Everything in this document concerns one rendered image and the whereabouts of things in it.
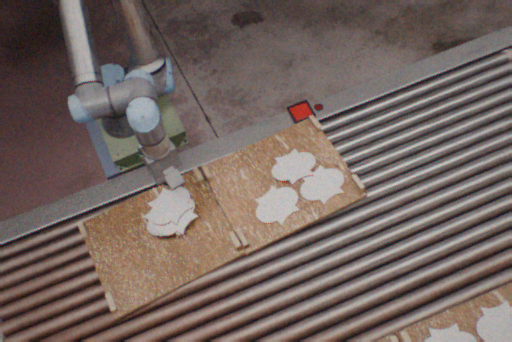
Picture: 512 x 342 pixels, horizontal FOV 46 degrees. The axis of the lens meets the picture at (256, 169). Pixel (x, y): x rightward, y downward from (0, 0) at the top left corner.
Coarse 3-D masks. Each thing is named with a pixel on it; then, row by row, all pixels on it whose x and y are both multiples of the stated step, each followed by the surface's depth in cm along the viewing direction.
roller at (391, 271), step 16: (496, 224) 176; (448, 240) 176; (464, 240) 175; (480, 240) 177; (416, 256) 174; (432, 256) 174; (384, 272) 172; (400, 272) 172; (336, 288) 171; (352, 288) 170; (368, 288) 172; (304, 304) 169; (320, 304) 169; (272, 320) 168; (288, 320) 168; (224, 336) 167; (240, 336) 166; (256, 336) 167
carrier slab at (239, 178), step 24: (264, 144) 199; (288, 144) 198; (312, 144) 197; (216, 168) 196; (240, 168) 195; (264, 168) 194; (336, 168) 191; (216, 192) 191; (240, 192) 190; (264, 192) 189; (240, 216) 185; (312, 216) 183; (264, 240) 180
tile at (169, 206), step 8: (168, 192) 188; (176, 192) 188; (184, 192) 187; (160, 200) 187; (168, 200) 186; (176, 200) 186; (184, 200) 186; (152, 208) 185; (160, 208) 185; (168, 208) 185; (176, 208) 184; (184, 208) 184; (192, 208) 185; (152, 216) 184; (160, 216) 183; (168, 216) 183; (176, 216) 183; (160, 224) 182; (176, 224) 181
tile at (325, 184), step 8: (320, 168) 191; (312, 176) 190; (320, 176) 189; (328, 176) 189; (336, 176) 189; (304, 184) 188; (312, 184) 188; (320, 184) 188; (328, 184) 187; (336, 184) 187; (304, 192) 187; (312, 192) 186; (320, 192) 186; (328, 192) 186; (336, 192) 185; (312, 200) 185; (320, 200) 185
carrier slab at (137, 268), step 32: (160, 192) 193; (192, 192) 192; (96, 224) 189; (128, 224) 188; (192, 224) 186; (224, 224) 184; (96, 256) 183; (128, 256) 182; (160, 256) 181; (192, 256) 179; (224, 256) 178; (128, 288) 176; (160, 288) 175
